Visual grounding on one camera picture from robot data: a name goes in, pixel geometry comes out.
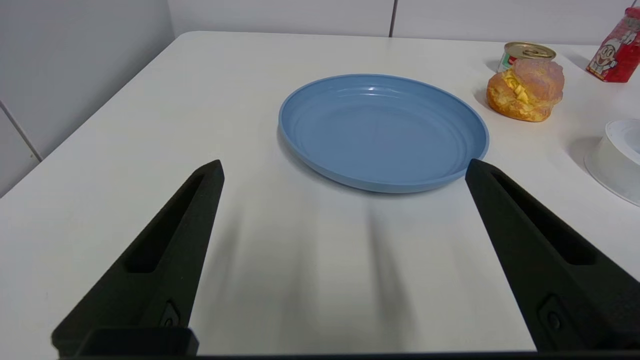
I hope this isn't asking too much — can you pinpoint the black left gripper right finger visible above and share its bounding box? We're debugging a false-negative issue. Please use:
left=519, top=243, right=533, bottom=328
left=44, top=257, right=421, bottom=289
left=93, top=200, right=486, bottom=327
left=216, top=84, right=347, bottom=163
left=465, top=158, right=640, bottom=352

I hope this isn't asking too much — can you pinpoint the cream puff pastry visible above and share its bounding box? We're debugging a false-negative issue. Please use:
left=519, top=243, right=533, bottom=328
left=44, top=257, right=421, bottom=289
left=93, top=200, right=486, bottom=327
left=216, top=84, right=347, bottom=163
left=486, top=59, right=565, bottom=123

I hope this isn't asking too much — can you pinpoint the white round bowl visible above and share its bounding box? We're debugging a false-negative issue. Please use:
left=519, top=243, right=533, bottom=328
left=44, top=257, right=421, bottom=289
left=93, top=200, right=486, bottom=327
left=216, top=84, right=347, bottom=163
left=584, top=118, right=640, bottom=207

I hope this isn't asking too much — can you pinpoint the small tin can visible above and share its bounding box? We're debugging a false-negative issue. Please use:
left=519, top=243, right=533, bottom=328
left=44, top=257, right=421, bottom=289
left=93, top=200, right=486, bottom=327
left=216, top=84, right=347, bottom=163
left=496, top=41, right=557, bottom=74

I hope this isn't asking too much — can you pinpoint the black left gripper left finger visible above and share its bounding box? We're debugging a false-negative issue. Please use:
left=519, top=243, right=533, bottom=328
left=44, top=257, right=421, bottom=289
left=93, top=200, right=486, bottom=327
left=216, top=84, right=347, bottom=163
left=51, top=159, right=225, bottom=357

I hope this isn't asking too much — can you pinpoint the blue round plate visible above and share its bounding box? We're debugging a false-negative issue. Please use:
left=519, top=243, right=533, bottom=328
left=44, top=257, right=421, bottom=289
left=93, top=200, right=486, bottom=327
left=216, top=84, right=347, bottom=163
left=278, top=74, right=490, bottom=194

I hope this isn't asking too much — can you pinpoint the red milk carton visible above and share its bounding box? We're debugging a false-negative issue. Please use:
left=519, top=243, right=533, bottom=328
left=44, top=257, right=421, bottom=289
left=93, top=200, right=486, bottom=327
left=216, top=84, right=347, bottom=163
left=586, top=6, right=640, bottom=83

